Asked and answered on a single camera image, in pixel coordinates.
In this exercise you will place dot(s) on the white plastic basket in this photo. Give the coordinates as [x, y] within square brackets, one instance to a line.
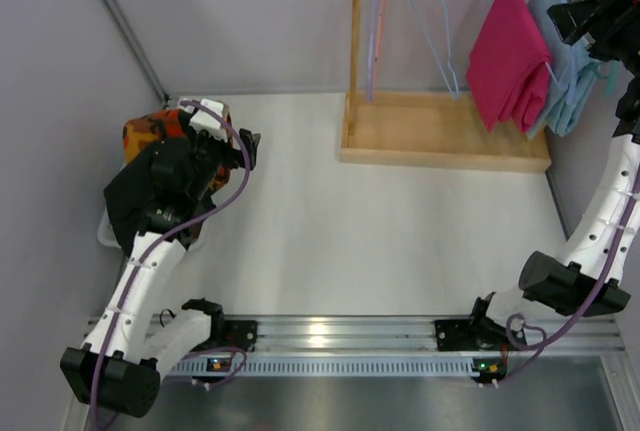
[106, 236]

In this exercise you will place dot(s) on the grey slotted cable duct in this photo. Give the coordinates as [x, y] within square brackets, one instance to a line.
[335, 366]

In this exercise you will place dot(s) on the aluminium mounting rail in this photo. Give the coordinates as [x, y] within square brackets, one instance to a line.
[403, 333]

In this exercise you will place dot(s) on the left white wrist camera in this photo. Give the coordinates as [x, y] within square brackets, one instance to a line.
[210, 121]

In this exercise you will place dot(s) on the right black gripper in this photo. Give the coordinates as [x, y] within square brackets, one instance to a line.
[598, 32]

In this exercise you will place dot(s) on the wooden clothes rack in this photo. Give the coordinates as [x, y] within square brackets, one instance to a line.
[428, 129]

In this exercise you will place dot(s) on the light blue trousers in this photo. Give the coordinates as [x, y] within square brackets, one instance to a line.
[572, 71]

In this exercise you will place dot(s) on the aluminium corner profile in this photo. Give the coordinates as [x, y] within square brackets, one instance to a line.
[134, 45]

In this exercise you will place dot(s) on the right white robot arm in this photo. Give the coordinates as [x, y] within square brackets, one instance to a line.
[322, 237]

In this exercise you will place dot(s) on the black trousers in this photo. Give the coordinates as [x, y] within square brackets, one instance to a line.
[135, 207]

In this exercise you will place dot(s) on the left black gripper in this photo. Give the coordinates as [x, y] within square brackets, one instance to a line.
[232, 152]

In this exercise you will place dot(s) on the orange camouflage trousers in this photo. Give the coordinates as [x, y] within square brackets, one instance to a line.
[142, 134]

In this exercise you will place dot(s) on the magenta trousers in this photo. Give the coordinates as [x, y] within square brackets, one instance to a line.
[507, 74]

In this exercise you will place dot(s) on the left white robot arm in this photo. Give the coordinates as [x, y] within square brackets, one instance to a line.
[119, 367]

